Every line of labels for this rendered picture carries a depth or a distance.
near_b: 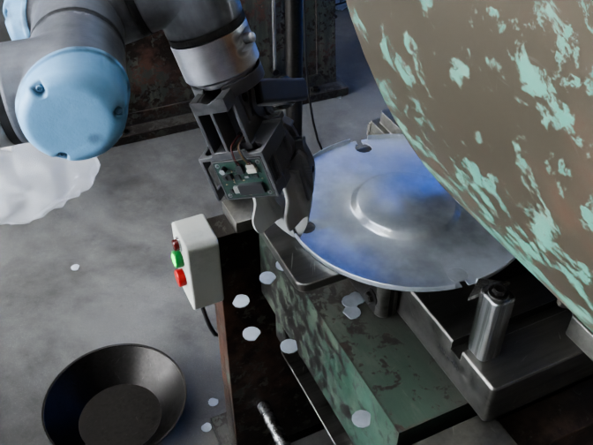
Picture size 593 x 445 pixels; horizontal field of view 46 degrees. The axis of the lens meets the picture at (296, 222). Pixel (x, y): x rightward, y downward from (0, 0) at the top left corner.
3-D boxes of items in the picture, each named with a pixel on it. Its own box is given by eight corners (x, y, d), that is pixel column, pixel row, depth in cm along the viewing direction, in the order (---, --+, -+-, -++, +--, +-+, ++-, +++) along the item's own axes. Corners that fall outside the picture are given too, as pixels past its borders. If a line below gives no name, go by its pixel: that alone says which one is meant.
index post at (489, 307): (481, 364, 75) (497, 302, 69) (464, 344, 77) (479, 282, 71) (502, 355, 76) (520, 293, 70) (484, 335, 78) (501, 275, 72)
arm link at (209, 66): (190, 21, 69) (263, 4, 66) (207, 64, 71) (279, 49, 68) (156, 55, 64) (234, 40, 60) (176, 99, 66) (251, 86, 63)
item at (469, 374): (484, 424, 76) (493, 390, 73) (304, 194, 108) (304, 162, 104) (682, 334, 86) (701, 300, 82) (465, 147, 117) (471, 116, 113)
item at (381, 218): (581, 256, 77) (583, 251, 77) (337, 320, 70) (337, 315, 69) (453, 123, 98) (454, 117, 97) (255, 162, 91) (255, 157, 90)
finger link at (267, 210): (259, 263, 77) (229, 196, 72) (276, 230, 82) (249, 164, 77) (284, 262, 76) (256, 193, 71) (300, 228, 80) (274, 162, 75)
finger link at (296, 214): (285, 262, 76) (256, 193, 71) (301, 228, 80) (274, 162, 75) (311, 261, 75) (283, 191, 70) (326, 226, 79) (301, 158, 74)
